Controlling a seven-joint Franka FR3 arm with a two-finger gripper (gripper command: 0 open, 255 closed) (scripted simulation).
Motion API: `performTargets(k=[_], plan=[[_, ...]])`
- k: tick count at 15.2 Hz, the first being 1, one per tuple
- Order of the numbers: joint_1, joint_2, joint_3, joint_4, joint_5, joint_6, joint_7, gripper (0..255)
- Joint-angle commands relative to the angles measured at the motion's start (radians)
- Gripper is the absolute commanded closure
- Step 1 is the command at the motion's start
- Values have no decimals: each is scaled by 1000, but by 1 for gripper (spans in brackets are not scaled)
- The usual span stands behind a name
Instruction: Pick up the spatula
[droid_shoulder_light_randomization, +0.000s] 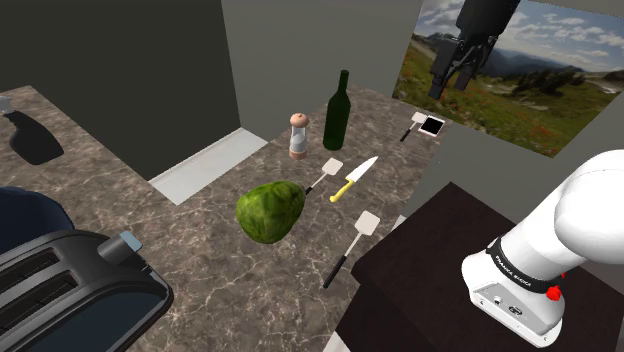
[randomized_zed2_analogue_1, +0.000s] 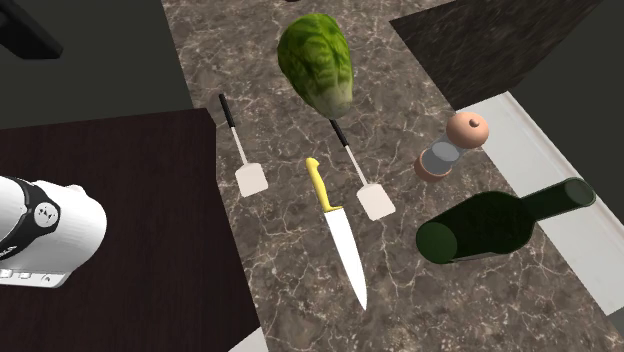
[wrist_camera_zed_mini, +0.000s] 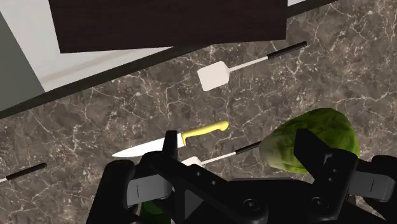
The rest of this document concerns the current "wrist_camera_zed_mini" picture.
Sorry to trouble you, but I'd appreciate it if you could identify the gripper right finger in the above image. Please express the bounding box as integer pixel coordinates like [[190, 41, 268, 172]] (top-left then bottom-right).
[[293, 128, 397, 223]]

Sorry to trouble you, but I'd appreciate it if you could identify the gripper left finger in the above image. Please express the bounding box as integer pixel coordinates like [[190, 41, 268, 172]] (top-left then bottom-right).
[[86, 130, 269, 224]]

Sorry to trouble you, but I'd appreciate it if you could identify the green lettuce head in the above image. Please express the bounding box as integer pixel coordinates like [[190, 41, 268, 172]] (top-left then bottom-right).
[[258, 107, 361, 174]]

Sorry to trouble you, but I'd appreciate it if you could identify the dark green round thing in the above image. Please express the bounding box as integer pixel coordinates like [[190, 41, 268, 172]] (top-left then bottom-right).
[[139, 200, 172, 224]]

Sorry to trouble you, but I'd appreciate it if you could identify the yellow-handled kitchen knife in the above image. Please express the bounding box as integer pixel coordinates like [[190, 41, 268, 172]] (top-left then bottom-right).
[[111, 120, 230, 158]]

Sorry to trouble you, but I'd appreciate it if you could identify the white spatula with black handle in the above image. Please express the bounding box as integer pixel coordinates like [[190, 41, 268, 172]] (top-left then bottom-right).
[[181, 141, 263, 167], [0, 162, 48, 184], [197, 41, 308, 92]]

